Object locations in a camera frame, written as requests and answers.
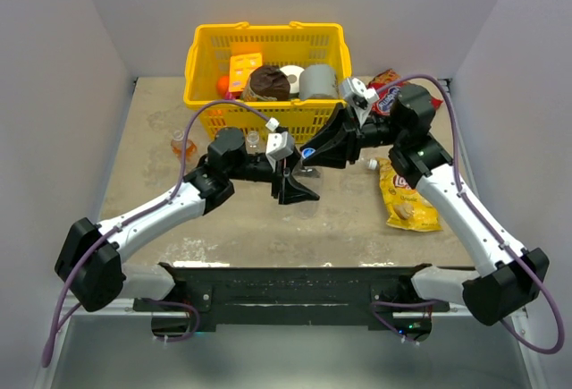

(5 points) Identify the red snack bag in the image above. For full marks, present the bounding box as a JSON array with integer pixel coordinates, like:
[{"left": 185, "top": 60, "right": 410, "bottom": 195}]
[{"left": 367, "top": 69, "right": 444, "bottom": 116}]

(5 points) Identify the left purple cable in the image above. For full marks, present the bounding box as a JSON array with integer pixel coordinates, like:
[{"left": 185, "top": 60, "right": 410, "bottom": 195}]
[{"left": 41, "top": 100, "right": 281, "bottom": 368}]

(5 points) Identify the orange juice carton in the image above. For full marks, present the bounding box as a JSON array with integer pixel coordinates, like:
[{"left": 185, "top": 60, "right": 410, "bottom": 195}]
[{"left": 228, "top": 53, "right": 263, "bottom": 95}]

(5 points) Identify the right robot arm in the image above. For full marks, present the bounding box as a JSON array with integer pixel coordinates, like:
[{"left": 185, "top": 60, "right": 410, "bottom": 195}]
[{"left": 302, "top": 78, "right": 549, "bottom": 326}]

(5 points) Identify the brown wrapped package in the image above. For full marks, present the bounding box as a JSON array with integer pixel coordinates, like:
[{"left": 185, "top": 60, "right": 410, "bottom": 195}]
[{"left": 240, "top": 64, "right": 290, "bottom": 102}]

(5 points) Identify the white tape roll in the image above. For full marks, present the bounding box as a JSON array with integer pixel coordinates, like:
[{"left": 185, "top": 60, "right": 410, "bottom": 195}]
[{"left": 280, "top": 64, "right": 304, "bottom": 98}]

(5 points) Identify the clear bottle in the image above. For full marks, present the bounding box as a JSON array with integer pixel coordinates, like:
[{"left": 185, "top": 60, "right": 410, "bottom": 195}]
[
  {"left": 246, "top": 131, "right": 261, "bottom": 153},
  {"left": 293, "top": 157, "right": 324, "bottom": 219},
  {"left": 357, "top": 157, "right": 379, "bottom": 171}
]

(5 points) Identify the yellow plastic shopping basket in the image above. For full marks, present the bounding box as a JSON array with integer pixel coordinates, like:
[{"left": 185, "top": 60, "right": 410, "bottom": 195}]
[{"left": 183, "top": 21, "right": 352, "bottom": 144}]

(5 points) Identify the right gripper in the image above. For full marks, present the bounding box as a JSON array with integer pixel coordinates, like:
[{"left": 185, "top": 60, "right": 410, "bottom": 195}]
[{"left": 299, "top": 103, "right": 405, "bottom": 170}]

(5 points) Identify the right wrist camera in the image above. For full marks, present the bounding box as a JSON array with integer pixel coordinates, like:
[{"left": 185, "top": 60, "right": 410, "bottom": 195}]
[{"left": 339, "top": 77, "right": 379, "bottom": 126}]

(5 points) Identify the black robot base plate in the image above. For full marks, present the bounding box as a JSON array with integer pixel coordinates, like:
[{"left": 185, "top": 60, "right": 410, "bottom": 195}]
[{"left": 133, "top": 265, "right": 450, "bottom": 341}]

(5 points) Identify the orange tea bottle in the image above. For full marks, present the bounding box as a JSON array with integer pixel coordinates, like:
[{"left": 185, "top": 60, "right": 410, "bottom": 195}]
[{"left": 171, "top": 130, "right": 197, "bottom": 161}]

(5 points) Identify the grey tape roll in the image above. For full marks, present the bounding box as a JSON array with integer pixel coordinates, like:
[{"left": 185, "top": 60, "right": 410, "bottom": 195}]
[{"left": 299, "top": 63, "right": 339, "bottom": 100}]

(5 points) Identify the orange ball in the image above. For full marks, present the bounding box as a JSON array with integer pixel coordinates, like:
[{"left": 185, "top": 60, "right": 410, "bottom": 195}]
[{"left": 216, "top": 75, "right": 230, "bottom": 97}]

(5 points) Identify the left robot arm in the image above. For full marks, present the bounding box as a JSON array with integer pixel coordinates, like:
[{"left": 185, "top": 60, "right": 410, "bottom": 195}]
[{"left": 55, "top": 128, "right": 319, "bottom": 312}]

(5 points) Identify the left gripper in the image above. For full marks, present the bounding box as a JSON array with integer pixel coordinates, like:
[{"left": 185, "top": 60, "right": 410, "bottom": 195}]
[{"left": 228, "top": 146, "right": 320, "bottom": 205}]

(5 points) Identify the yellow chips bag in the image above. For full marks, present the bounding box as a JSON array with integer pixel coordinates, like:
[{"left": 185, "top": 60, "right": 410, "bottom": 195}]
[{"left": 370, "top": 158, "right": 442, "bottom": 233}]

